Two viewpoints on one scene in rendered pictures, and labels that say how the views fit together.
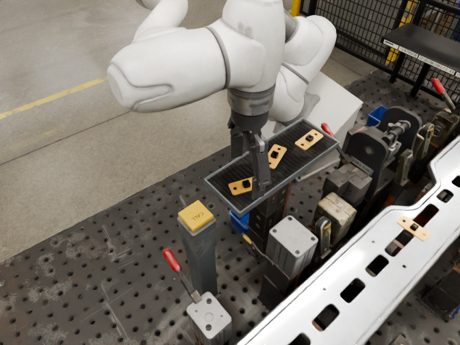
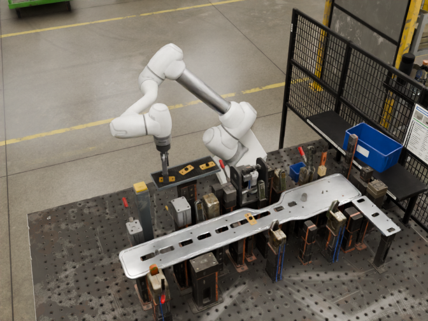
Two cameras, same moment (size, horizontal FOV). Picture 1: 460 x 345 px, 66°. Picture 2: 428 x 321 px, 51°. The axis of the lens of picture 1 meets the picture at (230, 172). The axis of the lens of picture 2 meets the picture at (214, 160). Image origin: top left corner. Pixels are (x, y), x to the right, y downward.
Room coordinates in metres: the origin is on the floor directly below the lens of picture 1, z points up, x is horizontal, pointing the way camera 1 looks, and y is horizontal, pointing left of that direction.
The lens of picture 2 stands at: (-1.12, -0.77, 2.78)
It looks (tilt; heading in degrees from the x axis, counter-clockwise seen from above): 39 degrees down; 16
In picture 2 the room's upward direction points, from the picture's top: 1 degrees counter-clockwise
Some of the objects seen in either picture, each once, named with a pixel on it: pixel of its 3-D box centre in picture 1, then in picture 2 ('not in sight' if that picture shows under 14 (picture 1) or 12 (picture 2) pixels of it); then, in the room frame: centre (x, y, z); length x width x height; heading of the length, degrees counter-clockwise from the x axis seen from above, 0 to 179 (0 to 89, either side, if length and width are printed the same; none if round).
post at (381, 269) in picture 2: not in sight; (383, 248); (0.65, -1.23, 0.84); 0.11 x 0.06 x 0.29; 40
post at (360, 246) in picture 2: not in sight; (362, 226); (0.78, -1.11, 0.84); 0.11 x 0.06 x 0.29; 40
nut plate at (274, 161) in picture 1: (274, 155); (186, 169); (0.66, -0.12, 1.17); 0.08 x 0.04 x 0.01; 151
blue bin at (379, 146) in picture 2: not in sight; (371, 146); (1.21, -1.11, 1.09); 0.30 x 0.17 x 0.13; 50
